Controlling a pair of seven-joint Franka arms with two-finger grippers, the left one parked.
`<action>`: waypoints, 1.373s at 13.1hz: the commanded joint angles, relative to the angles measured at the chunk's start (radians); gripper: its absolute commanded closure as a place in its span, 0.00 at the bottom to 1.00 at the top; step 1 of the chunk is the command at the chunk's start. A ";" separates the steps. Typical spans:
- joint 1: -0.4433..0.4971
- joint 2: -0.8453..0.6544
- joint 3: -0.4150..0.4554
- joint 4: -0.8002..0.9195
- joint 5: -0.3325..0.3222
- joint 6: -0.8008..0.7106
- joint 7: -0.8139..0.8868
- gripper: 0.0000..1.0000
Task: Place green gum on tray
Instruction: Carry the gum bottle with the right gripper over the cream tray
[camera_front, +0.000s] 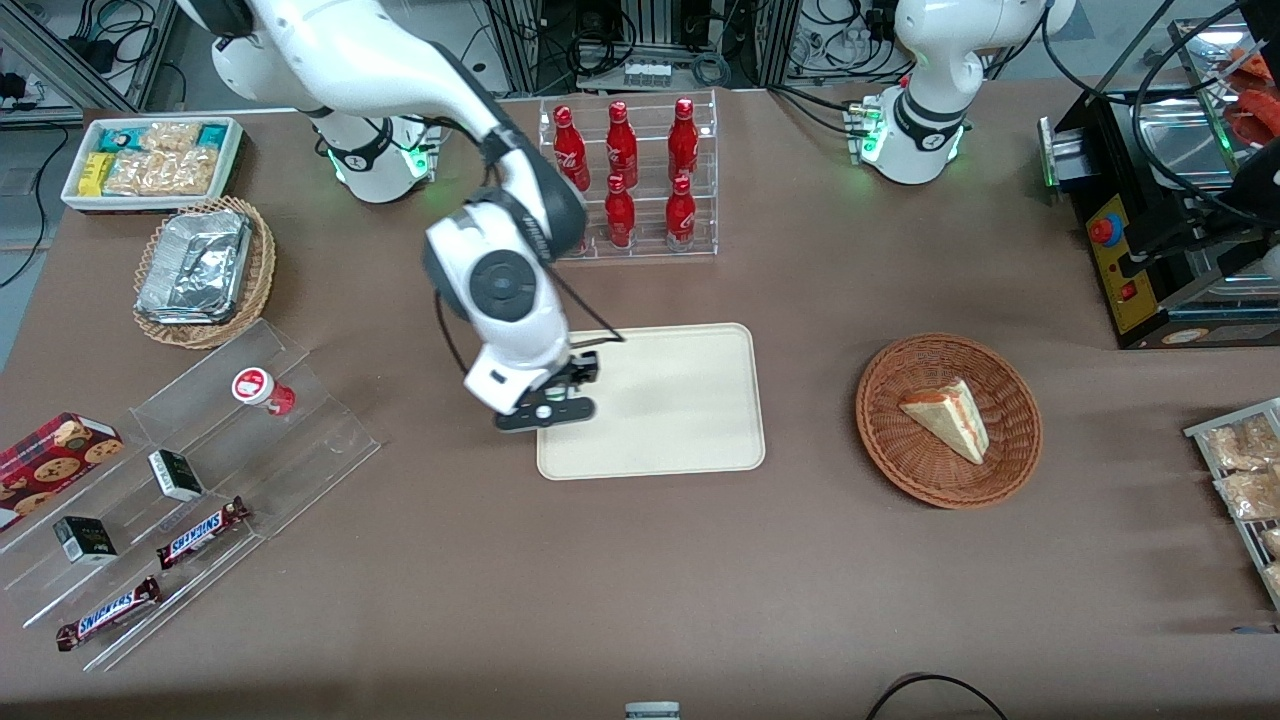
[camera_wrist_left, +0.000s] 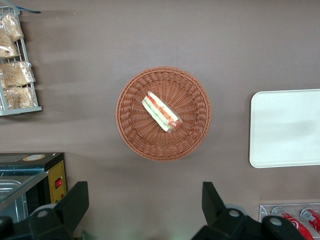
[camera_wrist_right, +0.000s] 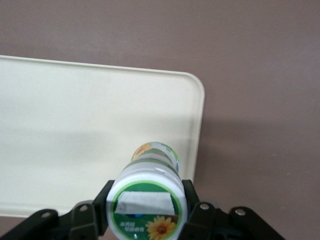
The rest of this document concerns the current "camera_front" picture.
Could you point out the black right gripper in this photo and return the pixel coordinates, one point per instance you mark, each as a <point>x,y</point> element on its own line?
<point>583,366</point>

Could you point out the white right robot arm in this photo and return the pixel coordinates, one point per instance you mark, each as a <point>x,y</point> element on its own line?
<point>350,50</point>

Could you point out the cream plastic tray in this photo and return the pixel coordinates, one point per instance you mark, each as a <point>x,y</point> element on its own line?
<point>680,400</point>

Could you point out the red gum bottle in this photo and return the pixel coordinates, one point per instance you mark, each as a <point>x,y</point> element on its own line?
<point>253,386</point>

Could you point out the white snack tray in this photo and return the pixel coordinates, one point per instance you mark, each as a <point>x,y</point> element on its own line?
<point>232,160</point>

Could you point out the red cola bottle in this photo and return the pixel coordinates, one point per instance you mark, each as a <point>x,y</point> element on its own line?
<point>620,218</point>
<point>683,145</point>
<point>681,215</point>
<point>622,148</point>
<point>571,145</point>

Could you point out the clear acrylic bottle rack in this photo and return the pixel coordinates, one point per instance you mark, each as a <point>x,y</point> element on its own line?
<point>650,205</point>

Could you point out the clear acrylic stepped display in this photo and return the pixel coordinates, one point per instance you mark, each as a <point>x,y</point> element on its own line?
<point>320,440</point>

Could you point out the white power strip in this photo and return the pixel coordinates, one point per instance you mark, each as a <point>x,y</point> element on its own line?
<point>648,74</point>

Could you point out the round brown wicker basket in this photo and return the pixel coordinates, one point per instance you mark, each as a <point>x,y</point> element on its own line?
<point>900,450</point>

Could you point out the light wicker basket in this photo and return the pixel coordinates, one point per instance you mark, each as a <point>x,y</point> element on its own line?
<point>262,270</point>

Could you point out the small grey device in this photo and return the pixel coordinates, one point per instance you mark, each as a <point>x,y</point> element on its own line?
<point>652,712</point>

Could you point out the wrapped sandwich wedge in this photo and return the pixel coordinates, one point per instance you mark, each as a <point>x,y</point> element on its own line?
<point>950,418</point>

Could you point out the silver foil container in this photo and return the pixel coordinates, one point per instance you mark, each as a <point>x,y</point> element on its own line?
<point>195,265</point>

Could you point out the Snickers bar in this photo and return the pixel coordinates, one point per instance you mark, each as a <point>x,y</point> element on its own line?
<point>108,613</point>
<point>200,534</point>

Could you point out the small black box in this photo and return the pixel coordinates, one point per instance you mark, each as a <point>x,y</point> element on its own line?
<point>176,476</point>
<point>85,540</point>

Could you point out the teal snack packet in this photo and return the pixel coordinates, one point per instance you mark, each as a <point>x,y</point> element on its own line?
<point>211,136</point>
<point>118,139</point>

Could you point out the clear cracker bag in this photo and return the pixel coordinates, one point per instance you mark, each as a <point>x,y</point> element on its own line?
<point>1250,495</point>
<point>160,172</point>
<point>1240,445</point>

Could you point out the yellow snack packet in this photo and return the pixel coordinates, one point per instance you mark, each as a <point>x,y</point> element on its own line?
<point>95,175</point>

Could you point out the black steel food machine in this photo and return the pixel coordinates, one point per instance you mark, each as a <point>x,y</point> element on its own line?
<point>1120,270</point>

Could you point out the red cookie box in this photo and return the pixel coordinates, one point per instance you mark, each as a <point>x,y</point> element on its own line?
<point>50,462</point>

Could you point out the red food item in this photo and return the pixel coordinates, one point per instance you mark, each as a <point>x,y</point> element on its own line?
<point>1255,100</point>

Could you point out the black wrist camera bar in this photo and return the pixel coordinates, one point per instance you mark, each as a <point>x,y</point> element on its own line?
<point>572,410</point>

